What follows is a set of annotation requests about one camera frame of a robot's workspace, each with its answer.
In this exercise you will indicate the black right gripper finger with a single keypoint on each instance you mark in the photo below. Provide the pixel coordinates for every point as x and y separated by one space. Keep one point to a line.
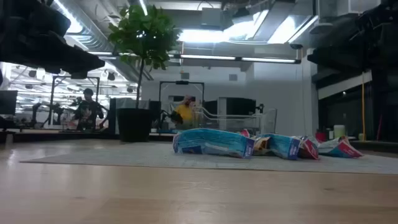
335 58

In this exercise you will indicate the red white granola bar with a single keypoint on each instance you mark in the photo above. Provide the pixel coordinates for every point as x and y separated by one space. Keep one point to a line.
340 148

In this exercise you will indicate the green orange granola bar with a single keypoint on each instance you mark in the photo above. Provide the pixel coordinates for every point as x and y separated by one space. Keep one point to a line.
261 146

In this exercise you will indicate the red blue granola bar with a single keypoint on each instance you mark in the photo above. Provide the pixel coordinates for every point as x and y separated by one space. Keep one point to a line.
244 133

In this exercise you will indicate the person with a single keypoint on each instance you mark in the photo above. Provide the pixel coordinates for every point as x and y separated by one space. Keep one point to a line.
185 112
88 112

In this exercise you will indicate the green leafy plant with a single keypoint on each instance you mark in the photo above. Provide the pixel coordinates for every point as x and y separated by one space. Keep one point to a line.
144 34

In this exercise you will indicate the black monitor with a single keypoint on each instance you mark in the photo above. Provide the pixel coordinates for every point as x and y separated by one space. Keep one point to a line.
7 102

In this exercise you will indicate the pale green container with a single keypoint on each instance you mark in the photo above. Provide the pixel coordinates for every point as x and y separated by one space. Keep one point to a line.
339 131

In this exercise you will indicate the black plant pot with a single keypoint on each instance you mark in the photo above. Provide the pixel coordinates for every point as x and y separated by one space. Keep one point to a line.
134 124

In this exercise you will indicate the red cup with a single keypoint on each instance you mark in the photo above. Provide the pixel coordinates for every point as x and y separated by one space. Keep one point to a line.
321 136

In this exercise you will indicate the red rod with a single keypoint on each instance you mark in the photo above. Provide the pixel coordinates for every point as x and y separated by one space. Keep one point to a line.
379 127

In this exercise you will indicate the small green cup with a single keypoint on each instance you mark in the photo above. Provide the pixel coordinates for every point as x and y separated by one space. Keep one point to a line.
361 137

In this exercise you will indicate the grey woven mat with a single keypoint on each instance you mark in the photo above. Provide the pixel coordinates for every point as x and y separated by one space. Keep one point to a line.
124 155

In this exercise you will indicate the clear plastic bin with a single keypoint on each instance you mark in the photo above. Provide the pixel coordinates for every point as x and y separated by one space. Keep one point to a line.
267 121

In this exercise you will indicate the long ceiling light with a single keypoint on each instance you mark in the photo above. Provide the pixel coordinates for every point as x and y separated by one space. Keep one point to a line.
217 57

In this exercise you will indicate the black background rig frame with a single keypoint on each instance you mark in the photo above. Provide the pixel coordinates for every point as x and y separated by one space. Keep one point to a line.
182 82
52 99

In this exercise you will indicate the black dome camera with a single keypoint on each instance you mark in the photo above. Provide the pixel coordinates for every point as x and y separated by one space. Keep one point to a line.
296 46

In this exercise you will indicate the grey ceiling duct box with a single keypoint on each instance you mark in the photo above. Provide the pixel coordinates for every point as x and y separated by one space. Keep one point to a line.
213 17

